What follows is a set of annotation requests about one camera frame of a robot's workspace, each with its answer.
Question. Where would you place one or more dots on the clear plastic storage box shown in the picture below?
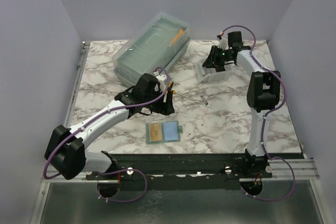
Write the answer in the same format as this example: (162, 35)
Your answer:
(149, 48)

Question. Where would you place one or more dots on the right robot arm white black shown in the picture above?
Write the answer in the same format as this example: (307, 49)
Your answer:
(263, 94)

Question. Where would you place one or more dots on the yellow black small screwdriver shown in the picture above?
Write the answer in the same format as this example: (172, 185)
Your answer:
(172, 87)

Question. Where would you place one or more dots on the green leather card holder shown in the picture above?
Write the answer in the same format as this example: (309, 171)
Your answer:
(172, 131)

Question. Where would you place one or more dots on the small metal clip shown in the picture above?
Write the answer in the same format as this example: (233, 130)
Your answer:
(204, 100)

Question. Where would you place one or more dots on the white card tray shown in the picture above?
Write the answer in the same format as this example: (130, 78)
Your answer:
(208, 75)

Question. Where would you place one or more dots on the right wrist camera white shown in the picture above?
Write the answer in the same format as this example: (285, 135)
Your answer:
(222, 41)

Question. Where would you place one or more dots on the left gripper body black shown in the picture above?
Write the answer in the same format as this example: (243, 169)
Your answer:
(160, 107)

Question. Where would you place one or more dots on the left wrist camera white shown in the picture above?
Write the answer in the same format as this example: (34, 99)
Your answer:
(162, 79)

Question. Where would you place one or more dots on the orange tool inside box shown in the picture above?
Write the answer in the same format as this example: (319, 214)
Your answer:
(179, 34)

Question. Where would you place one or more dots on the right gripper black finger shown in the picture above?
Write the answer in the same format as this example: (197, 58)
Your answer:
(210, 60)
(220, 68)

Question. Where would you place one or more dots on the black front mounting rail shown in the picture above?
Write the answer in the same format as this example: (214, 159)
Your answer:
(193, 171)

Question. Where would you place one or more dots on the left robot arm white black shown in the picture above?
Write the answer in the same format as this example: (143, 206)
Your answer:
(67, 147)

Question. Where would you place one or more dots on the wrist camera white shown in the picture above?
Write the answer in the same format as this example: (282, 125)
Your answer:
(222, 41)
(162, 79)

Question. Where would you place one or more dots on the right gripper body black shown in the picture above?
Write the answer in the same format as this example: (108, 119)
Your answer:
(223, 56)

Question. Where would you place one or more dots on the gold card in holder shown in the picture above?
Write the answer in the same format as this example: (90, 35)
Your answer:
(155, 132)

